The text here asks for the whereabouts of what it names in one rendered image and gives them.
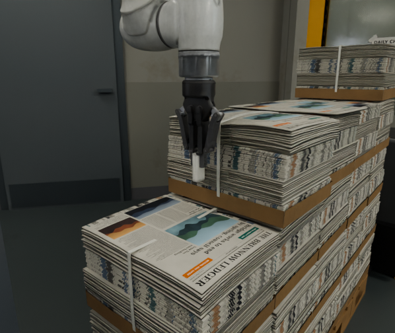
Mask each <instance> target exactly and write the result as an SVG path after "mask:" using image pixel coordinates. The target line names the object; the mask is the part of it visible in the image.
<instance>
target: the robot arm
mask: <svg viewBox="0 0 395 333"><path fill-rule="evenodd" d="M120 12H121V14H122V16H121V19H120V33H121V35H122V38H123V39H124V40H125V41H126V42H127V43H128V44H129V45H130V46H132V47H133V48H136V49H138V50H143V51H148V52H162V51H167V50H171V49H175V48H178V51H179V52H178V61H179V76H180V77H185V80H183V81H182V95H183V96H184V102H183V106H182V107H181V108H180V109H176V110H175V113H176V115H177V117H178V120H179V124H180V131H181V135H182V141H183V146H184V149H187V150H188V151H189V152H190V153H191V165H192V166H193V182H200V181H202V180H205V167H206V166H207V154H208V153H210V152H213V151H214V150H215V144H216V140H217V135H218V132H219V126H220V123H221V120H222V119H223V117H224V115H225V114H224V112H220V111H218V109H216V107H215V102H214V97H215V80H213V78H214V77H218V76H219V57H220V54H219V49H220V44H221V40H222V37H223V23H224V14H223V0H122V6H121V9H120ZM210 117H211V120H210Z"/></svg>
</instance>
